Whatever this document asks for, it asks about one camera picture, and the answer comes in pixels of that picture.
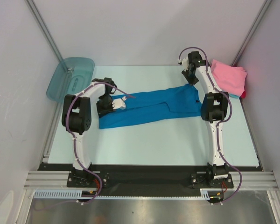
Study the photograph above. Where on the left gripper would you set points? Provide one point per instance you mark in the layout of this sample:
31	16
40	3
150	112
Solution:
102	111

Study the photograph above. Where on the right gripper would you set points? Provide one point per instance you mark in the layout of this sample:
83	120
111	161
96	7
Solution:
190	76

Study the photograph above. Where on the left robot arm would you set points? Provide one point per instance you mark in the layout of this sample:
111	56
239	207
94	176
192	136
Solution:
76	116

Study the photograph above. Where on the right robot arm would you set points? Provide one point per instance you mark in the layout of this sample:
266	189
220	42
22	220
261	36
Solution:
213	110

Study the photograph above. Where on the pink folded t-shirt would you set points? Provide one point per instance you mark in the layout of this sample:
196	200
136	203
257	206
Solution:
228	78

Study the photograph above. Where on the teal translucent plastic bin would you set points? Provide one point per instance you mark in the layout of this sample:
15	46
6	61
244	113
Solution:
71	76

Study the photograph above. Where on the light blue folded t-shirt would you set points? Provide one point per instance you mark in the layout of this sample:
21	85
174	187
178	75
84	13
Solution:
233	96

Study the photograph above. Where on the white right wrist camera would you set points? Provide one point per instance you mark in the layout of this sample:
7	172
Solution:
184	63

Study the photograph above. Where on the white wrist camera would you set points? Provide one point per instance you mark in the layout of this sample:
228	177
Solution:
119	103
184	63

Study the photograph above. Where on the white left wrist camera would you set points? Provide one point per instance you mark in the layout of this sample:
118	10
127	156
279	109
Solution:
119	103

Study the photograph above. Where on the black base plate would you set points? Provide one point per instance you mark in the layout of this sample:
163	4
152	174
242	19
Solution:
128	180

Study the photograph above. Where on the right aluminium frame post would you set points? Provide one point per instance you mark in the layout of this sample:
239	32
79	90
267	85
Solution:
256	23

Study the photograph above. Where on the aluminium frame post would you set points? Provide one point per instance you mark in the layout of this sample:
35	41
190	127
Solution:
256	23
44	28

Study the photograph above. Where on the white slotted cable duct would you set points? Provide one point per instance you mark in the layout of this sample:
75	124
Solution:
85	195

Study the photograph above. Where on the aluminium front rail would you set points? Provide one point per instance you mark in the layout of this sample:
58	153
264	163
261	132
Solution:
58	180

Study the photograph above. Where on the left aluminium frame post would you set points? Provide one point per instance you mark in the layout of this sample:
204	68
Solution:
44	28

